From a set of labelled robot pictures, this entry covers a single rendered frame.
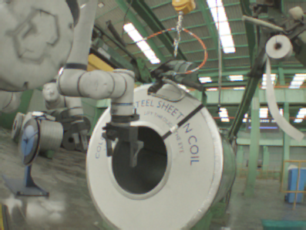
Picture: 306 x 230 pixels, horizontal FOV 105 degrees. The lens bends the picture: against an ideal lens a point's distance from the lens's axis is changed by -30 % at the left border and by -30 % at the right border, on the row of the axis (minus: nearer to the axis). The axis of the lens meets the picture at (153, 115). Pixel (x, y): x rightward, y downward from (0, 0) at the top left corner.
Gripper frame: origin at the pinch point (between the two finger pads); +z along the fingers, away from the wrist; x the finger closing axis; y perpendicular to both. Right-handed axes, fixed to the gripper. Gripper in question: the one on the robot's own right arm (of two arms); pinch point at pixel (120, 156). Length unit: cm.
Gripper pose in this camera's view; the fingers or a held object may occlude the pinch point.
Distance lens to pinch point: 68.8
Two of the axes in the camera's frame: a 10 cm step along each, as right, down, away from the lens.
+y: -5.5, 0.9, -8.3
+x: 8.3, 1.3, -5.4
